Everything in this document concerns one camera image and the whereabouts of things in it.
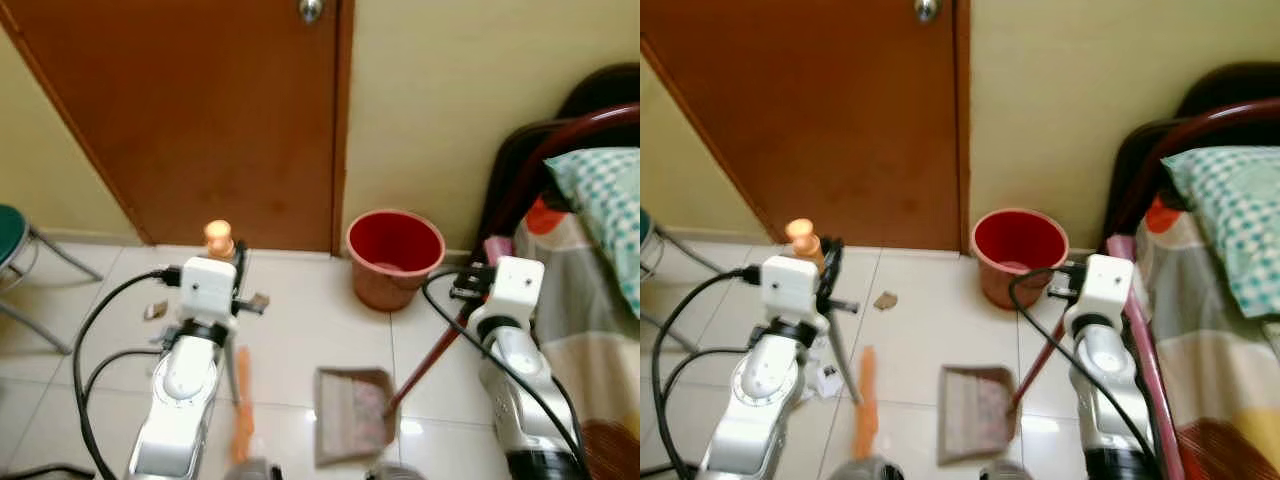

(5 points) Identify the dark red bed frame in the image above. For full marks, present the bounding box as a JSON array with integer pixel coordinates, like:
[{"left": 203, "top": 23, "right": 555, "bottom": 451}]
[
  {"left": 478, "top": 63, "right": 641, "bottom": 269},
  {"left": 1100, "top": 62, "right": 1280, "bottom": 480}
]

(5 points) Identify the green checked pillow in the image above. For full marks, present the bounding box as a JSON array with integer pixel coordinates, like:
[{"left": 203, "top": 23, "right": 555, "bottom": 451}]
[
  {"left": 1160, "top": 147, "right": 1280, "bottom": 320},
  {"left": 545, "top": 147, "right": 641, "bottom": 317}
]

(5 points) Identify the white paper scrap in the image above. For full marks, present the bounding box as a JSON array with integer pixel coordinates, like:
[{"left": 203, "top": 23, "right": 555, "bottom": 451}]
[{"left": 812, "top": 364, "right": 847, "bottom": 401}]

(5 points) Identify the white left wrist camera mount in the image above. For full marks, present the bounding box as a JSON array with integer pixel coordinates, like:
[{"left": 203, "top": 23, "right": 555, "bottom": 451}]
[
  {"left": 178, "top": 257, "right": 239, "bottom": 327},
  {"left": 761, "top": 255, "right": 823, "bottom": 327}
]

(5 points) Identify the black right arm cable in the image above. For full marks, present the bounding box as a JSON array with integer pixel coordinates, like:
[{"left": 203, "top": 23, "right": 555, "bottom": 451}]
[
  {"left": 421, "top": 268, "right": 591, "bottom": 479},
  {"left": 1007, "top": 266, "right": 1166, "bottom": 471}
]

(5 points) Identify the red plastic bucket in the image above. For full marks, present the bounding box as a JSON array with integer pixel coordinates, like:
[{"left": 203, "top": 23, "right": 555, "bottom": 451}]
[
  {"left": 971, "top": 208, "right": 1070, "bottom": 311},
  {"left": 346, "top": 209, "right": 447, "bottom": 312}
]

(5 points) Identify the brown wooden door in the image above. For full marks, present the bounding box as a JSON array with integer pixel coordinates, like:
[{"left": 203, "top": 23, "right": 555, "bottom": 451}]
[
  {"left": 640, "top": 0, "right": 973, "bottom": 253},
  {"left": 0, "top": 0, "right": 356, "bottom": 253}
]

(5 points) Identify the grey dustpan with red handle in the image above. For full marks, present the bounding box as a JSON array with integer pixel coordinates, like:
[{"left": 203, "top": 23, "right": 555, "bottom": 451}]
[
  {"left": 936, "top": 312, "right": 1069, "bottom": 467},
  {"left": 314, "top": 292, "right": 483, "bottom": 470}
]

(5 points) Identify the orange broom with grey handle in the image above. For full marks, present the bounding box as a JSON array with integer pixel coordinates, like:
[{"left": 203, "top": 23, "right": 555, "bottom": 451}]
[
  {"left": 204, "top": 220, "right": 257, "bottom": 467},
  {"left": 785, "top": 218, "right": 883, "bottom": 462}
]

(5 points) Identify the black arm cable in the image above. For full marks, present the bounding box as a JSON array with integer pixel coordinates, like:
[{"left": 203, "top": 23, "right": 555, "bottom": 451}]
[
  {"left": 1007, "top": 266, "right": 1166, "bottom": 471},
  {"left": 421, "top": 268, "right": 591, "bottom": 479},
  {"left": 650, "top": 266, "right": 766, "bottom": 480},
  {"left": 72, "top": 266, "right": 183, "bottom": 480}
]

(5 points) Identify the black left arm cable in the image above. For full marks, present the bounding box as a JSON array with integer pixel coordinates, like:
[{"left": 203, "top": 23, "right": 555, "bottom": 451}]
[
  {"left": 650, "top": 266, "right": 766, "bottom": 480},
  {"left": 72, "top": 266, "right": 183, "bottom": 480}
]

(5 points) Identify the grey left robot foot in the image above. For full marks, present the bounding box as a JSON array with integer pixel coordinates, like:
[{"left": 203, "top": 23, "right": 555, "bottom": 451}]
[
  {"left": 830, "top": 455, "right": 907, "bottom": 480},
  {"left": 224, "top": 457, "right": 284, "bottom": 480}
]

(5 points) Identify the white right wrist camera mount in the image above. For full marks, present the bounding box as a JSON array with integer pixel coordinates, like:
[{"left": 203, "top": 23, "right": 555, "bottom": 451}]
[
  {"left": 478, "top": 256, "right": 547, "bottom": 338},
  {"left": 1062, "top": 254, "right": 1137, "bottom": 338}
]

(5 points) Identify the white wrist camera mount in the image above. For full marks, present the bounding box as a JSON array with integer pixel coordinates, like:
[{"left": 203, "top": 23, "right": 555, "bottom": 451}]
[
  {"left": 761, "top": 255, "right": 823, "bottom": 327},
  {"left": 1062, "top": 254, "right": 1137, "bottom": 338},
  {"left": 478, "top": 256, "right": 547, "bottom": 338},
  {"left": 178, "top": 257, "right": 239, "bottom": 327}
]

